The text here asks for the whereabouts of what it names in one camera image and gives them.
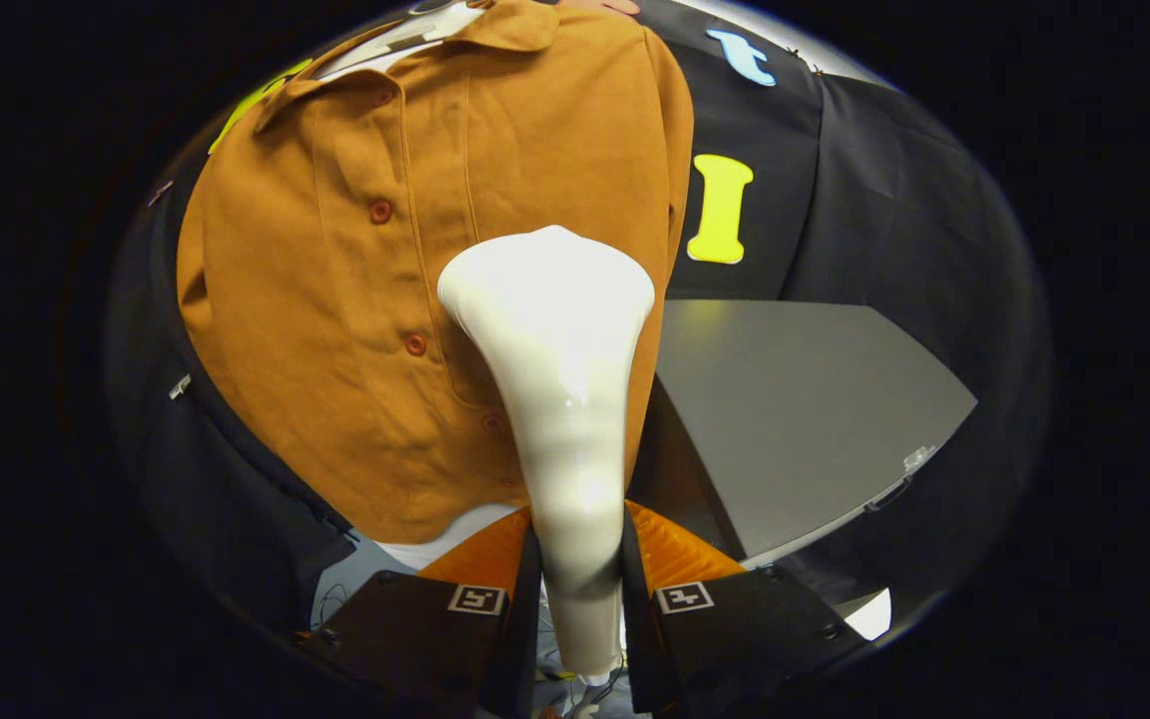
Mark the grey cabinet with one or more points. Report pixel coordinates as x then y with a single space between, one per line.
795 399

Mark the white clip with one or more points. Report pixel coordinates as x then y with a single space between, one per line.
179 386

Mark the black backdrop cloth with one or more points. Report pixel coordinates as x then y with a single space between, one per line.
894 200

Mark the row of black clips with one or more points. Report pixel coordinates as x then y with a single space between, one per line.
793 50

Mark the orange button-up shirt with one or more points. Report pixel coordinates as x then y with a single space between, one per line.
315 330

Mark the white garment steamer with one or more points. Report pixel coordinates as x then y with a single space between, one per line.
560 350

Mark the pink clip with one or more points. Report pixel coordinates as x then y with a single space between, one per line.
158 193

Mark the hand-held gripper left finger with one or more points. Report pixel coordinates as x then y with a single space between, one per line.
523 659

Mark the white clothes hanger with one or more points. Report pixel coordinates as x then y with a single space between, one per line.
405 35

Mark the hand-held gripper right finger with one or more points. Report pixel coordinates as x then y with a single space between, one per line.
640 649

